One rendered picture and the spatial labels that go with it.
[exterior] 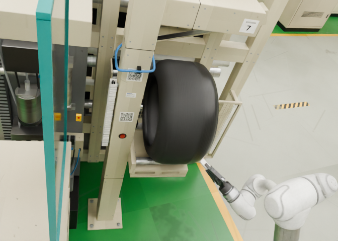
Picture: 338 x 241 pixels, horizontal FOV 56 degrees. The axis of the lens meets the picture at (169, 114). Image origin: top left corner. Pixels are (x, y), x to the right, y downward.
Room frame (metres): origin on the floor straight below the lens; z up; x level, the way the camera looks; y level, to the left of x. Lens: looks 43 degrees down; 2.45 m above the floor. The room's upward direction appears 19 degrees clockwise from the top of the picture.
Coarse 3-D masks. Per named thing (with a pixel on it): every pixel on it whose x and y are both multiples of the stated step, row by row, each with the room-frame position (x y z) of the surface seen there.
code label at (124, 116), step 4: (120, 112) 1.16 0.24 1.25; (124, 112) 1.17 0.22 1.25; (128, 112) 1.18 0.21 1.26; (132, 112) 1.19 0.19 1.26; (120, 116) 1.16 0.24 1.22; (124, 116) 1.17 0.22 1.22; (128, 116) 1.18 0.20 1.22; (132, 116) 1.19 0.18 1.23; (120, 120) 1.17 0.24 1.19; (124, 120) 1.17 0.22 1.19; (128, 120) 1.18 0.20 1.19; (132, 120) 1.19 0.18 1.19
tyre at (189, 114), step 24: (168, 72) 1.32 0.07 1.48; (192, 72) 1.37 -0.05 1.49; (144, 96) 1.49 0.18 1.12; (168, 96) 1.20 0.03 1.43; (192, 96) 1.23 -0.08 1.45; (216, 96) 1.32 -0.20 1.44; (144, 120) 1.40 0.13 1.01; (168, 120) 1.11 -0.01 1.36; (192, 120) 1.15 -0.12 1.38; (216, 120) 1.23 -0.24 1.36; (144, 144) 1.26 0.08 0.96; (168, 144) 1.06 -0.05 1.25; (192, 144) 1.11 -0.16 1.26
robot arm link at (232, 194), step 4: (232, 188) 1.12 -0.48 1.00; (228, 192) 1.10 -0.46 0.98; (232, 192) 1.10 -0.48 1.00; (236, 192) 1.11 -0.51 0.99; (224, 196) 1.09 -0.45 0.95; (228, 196) 1.08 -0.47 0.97; (232, 196) 1.08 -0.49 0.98; (236, 196) 1.09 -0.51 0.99; (228, 200) 1.07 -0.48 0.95; (232, 200) 1.07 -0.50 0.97
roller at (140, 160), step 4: (136, 160) 1.15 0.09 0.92; (140, 160) 1.16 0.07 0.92; (144, 160) 1.17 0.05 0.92; (148, 160) 1.18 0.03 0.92; (152, 160) 1.19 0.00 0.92; (136, 164) 1.15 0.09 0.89; (140, 164) 1.15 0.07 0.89; (144, 164) 1.16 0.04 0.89; (148, 164) 1.17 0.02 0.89; (152, 164) 1.18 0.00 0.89; (156, 164) 1.19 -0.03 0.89; (160, 164) 1.20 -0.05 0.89; (164, 164) 1.21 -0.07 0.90; (168, 164) 1.22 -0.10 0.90; (172, 164) 1.23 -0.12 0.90; (176, 164) 1.24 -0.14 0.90; (180, 164) 1.25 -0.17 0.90; (184, 164) 1.26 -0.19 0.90; (188, 164) 1.27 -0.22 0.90
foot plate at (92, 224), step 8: (88, 200) 1.29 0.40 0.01; (96, 200) 1.32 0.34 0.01; (120, 200) 1.39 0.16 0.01; (88, 208) 1.23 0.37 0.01; (96, 208) 1.25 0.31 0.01; (120, 208) 1.32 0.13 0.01; (88, 216) 1.16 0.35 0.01; (96, 216) 1.18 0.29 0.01; (120, 216) 1.25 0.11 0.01; (88, 224) 1.10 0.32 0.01; (96, 224) 1.12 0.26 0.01; (104, 224) 1.14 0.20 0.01; (112, 224) 1.16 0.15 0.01; (120, 224) 1.18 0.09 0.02
